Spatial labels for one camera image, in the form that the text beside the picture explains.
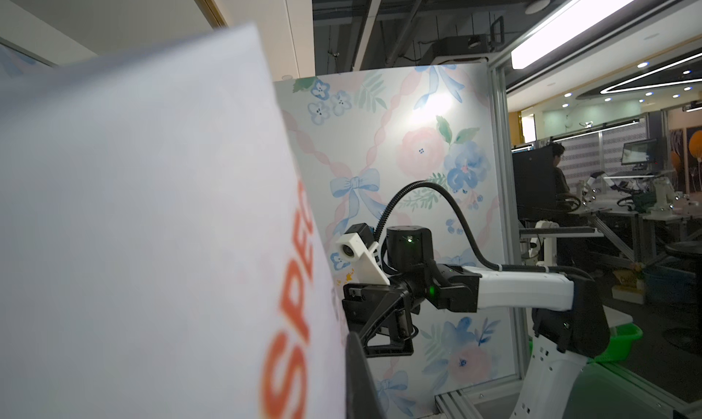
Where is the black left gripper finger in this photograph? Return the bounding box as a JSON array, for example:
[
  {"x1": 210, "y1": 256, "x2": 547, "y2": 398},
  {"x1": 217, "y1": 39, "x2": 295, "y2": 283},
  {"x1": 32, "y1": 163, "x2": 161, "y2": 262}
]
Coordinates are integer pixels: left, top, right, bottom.
[{"x1": 346, "y1": 332, "x2": 385, "y2": 419}]

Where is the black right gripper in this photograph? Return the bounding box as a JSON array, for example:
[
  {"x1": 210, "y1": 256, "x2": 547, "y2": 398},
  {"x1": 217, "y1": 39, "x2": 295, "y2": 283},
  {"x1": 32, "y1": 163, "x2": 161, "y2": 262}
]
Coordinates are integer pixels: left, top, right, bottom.
[{"x1": 342, "y1": 283, "x2": 422, "y2": 358}]

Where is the restaurant special menu sheet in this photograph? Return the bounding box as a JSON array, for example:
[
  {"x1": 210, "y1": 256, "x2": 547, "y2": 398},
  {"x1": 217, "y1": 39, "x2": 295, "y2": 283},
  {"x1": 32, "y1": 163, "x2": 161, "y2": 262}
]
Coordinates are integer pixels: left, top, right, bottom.
[{"x1": 1, "y1": 24, "x2": 347, "y2": 418}]

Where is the person at desk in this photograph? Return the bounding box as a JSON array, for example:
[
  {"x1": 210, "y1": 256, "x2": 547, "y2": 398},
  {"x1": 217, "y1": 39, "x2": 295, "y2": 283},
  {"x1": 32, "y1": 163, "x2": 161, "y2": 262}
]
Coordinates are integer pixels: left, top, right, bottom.
[{"x1": 548, "y1": 142, "x2": 571, "y2": 212}]

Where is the green plastic bin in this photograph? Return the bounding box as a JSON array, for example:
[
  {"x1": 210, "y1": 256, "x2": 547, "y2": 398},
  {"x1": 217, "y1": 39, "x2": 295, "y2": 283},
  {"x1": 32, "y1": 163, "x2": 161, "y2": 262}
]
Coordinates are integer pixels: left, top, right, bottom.
[{"x1": 590, "y1": 323, "x2": 644, "y2": 363}]

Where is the computer monitor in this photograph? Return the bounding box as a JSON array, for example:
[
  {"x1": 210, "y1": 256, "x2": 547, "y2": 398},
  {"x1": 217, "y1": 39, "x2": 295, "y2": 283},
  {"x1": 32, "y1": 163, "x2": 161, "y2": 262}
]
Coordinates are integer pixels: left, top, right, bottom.
[{"x1": 621, "y1": 139, "x2": 658, "y2": 166}]

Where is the ceiling light strip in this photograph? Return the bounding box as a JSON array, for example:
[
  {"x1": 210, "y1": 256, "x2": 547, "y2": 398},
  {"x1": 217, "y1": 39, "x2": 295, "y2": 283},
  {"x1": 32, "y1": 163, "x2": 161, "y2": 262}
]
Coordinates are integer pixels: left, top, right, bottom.
[{"x1": 511, "y1": 0, "x2": 635, "y2": 70}]

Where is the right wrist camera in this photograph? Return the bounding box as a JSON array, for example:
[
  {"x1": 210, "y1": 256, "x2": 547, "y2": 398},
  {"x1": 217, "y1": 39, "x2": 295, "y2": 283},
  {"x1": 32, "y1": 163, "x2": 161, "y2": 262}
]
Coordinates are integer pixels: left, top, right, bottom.
[{"x1": 336, "y1": 223, "x2": 390, "y2": 286}]

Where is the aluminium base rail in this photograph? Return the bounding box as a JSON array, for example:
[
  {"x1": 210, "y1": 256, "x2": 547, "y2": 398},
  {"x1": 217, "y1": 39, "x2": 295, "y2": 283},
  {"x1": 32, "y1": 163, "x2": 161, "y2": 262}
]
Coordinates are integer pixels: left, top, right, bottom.
[{"x1": 434, "y1": 377, "x2": 523, "y2": 419}]

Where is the aluminium frame post right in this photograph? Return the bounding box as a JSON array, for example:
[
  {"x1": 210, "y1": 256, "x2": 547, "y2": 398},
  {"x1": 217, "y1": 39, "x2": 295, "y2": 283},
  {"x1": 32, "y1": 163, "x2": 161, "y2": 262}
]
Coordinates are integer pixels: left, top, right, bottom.
[{"x1": 488, "y1": 62, "x2": 530, "y2": 380}]

